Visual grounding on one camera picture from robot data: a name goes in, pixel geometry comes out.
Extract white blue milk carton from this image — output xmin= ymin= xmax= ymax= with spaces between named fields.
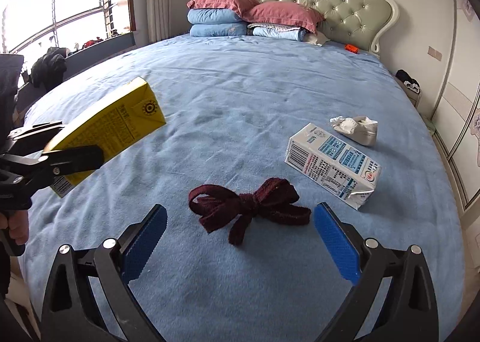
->
xmin=285 ymin=123 xmax=382 ymax=210

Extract dark red ribbon bow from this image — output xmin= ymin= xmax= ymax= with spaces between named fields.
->
xmin=189 ymin=177 xmax=312 ymax=246

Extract yellow banana milk carton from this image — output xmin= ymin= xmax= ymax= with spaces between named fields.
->
xmin=44 ymin=76 xmax=168 ymax=199

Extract person's left hand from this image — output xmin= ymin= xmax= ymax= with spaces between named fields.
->
xmin=0 ymin=210 xmax=29 ymax=245

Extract dark clothes on chair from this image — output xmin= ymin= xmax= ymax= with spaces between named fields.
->
xmin=30 ymin=47 xmax=69 ymax=92

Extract blue bed sheet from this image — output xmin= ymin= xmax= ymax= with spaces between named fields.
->
xmin=19 ymin=35 xmax=465 ymax=341

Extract white sliding wardrobe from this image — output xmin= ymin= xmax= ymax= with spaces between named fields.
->
xmin=433 ymin=0 xmax=479 ymax=211

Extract small orange object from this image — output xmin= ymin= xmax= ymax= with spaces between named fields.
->
xmin=345 ymin=44 xmax=359 ymax=54

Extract upper blue folded quilt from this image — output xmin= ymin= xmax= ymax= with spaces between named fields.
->
xmin=187 ymin=8 xmax=243 ymax=25

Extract blue folded quilt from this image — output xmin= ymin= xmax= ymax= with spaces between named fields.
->
xmin=190 ymin=23 xmax=247 ymax=37
xmin=187 ymin=8 xmax=243 ymax=25

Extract folded patterned blanket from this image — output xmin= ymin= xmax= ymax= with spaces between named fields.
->
xmin=247 ymin=23 xmax=329 ymax=46

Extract lower blue folded quilt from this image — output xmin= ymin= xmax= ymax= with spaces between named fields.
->
xmin=190 ymin=23 xmax=247 ymax=37

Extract left pink pillow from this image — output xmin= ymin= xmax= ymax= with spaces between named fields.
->
xmin=186 ymin=0 xmax=260 ymax=17

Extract pink pillow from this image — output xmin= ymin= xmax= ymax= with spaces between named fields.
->
xmin=242 ymin=1 xmax=325 ymax=34
xmin=186 ymin=0 xmax=260 ymax=17

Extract right pink pillow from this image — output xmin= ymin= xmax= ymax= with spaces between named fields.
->
xmin=242 ymin=1 xmax=325 ymax=34

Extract window with brown frame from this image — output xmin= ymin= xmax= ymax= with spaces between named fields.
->
xmin=1 ymin=0 xmax=135 ymax=55

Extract beige wall switch plate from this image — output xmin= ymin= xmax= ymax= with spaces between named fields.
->
xmin=427 ymin=46 xmax=443 ymax=61

